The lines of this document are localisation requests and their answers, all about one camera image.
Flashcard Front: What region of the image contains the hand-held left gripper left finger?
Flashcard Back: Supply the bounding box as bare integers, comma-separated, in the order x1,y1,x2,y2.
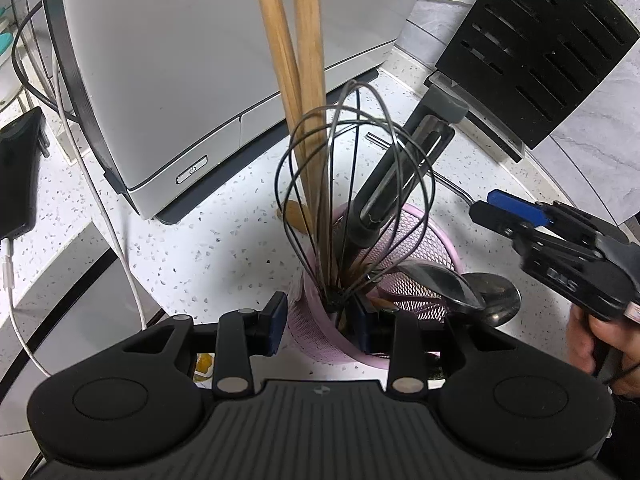
120,291,289,396

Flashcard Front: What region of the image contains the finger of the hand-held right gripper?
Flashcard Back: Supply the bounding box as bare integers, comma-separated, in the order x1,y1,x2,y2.
469,201,540,242
486,189,602,242

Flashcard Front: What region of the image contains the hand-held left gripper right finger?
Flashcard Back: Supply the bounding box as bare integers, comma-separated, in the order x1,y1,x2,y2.
350,293,524,395

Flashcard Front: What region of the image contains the pink mesh cup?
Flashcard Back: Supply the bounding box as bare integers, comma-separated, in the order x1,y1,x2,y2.
290,202,464,369

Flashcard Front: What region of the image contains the metal wire whisk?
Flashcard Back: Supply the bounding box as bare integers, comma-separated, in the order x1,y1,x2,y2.
274,80,435,330

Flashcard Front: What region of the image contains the wooden handled metal spoon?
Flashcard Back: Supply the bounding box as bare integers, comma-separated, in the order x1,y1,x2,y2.
450,272,522,327

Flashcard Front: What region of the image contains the all metal spoon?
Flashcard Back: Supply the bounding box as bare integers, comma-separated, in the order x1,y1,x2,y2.
399,260,486,312

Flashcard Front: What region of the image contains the dark handled metal peeler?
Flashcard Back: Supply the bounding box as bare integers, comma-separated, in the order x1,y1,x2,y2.
346,85,469,252

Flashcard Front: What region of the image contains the wooden chopstick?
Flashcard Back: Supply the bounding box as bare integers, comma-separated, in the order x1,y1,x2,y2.
251,0,315,233
291,0,333,286

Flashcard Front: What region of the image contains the person's right hand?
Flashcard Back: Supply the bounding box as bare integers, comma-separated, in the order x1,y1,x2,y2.
566,304,640,387

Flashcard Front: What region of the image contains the bent metal straw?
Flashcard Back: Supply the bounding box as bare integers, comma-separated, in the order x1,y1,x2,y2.
365,131,475,205

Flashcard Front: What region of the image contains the black slotted knife block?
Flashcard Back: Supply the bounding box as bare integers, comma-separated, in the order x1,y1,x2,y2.
424,0,640,164

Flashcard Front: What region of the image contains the white knife sterilizer appliance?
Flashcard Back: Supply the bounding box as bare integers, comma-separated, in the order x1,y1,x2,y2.
39,0,441,221

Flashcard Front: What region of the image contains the black smartphone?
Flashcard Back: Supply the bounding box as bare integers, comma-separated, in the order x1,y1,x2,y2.
0,106,46,239

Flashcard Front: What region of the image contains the teal lidded white jar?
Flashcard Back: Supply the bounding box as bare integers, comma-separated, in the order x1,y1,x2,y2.
0,30,16,106

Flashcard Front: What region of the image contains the white charging cable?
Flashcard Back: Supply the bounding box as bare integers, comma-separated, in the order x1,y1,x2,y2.
0,55,150,379

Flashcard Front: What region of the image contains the black power cable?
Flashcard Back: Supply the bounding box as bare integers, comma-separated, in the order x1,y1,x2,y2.
12,2,82,127

